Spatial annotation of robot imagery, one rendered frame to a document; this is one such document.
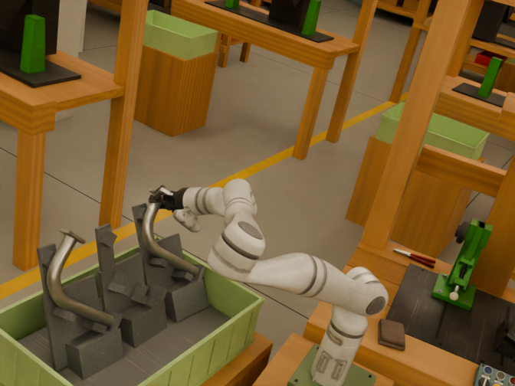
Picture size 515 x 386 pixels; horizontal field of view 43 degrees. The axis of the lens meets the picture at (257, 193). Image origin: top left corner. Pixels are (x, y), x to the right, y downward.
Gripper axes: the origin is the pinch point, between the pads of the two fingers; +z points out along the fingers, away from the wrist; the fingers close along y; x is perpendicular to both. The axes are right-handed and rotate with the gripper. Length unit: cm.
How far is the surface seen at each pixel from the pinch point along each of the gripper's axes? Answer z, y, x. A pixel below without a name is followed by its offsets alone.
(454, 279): -49, -83, -20
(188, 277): -1.1, -19.8, 13.7
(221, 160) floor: 204, -183, -149
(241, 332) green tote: -16.3, -32.8, 23.3
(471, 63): 210, -511, -519
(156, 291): -0.6, -11.6, 21.9
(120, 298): 1.6, -3.0, 28.1
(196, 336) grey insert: -7.1, -25.8, 28.5
